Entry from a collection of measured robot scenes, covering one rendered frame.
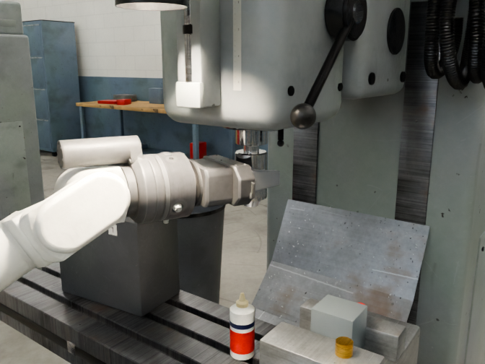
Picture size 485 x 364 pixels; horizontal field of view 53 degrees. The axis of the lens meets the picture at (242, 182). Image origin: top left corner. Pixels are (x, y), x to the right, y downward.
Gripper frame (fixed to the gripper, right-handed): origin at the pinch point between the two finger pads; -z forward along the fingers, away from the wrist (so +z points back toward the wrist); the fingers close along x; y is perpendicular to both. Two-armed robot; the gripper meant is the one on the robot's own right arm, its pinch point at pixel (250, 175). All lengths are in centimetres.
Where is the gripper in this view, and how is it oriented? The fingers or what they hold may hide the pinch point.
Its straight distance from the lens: 71.0
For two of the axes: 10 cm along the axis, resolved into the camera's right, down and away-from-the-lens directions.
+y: -0.1, 9.7, 2.3
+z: -8.5, 1.1, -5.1
